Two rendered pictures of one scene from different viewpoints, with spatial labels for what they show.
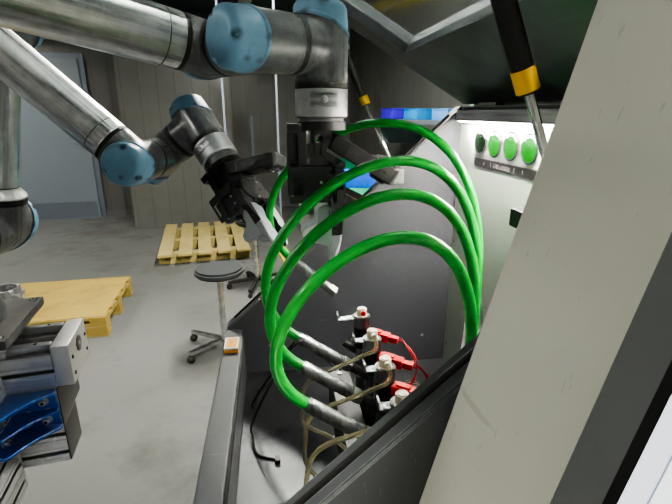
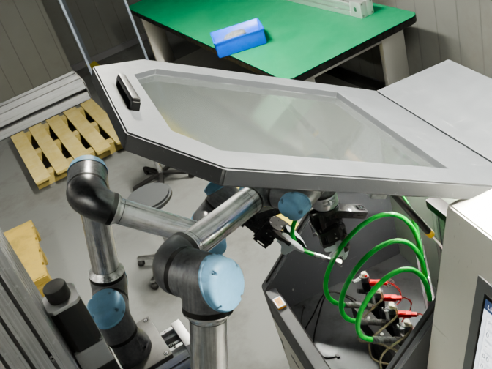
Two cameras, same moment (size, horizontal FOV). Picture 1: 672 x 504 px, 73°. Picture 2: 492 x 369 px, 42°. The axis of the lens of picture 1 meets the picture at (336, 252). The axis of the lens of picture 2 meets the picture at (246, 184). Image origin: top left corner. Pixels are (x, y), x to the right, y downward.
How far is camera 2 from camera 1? 1.32 m
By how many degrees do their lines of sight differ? 15
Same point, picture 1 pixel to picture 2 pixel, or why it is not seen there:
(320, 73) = (326, 194)
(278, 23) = (310, 194)
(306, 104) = (321, 206)
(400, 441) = (417, 345)
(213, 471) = not seen: outside the picture
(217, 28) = (288, 209)
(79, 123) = not seen: hidden behind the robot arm
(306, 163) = (325, 227)
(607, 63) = (452, 243)
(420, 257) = (371, 203)
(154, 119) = not seen: outside the picture
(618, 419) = (473, 337)
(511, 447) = (452, 342)
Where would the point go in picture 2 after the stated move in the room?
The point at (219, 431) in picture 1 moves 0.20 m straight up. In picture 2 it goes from (314, 356) to (299, 311)
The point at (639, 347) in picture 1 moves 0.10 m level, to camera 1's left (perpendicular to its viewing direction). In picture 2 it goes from (473, 322) to (433, 337)
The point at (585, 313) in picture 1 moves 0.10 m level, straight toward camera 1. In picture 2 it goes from (462, 310) to (460, 344)
